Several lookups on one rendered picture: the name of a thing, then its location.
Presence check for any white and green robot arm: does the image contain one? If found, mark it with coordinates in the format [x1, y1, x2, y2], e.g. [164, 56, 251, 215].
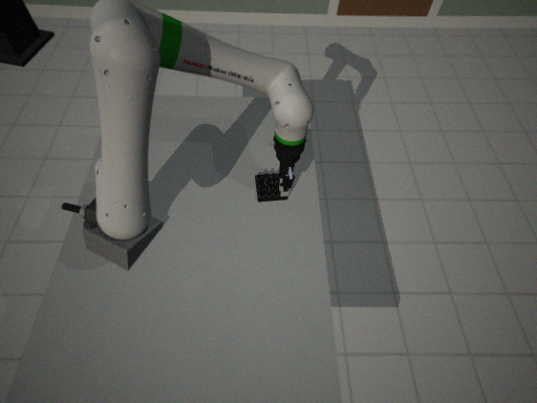
[62, 0, 313, 241]

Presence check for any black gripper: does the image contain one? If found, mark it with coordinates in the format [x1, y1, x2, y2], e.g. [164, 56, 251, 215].
[276, 152, 300, 197]

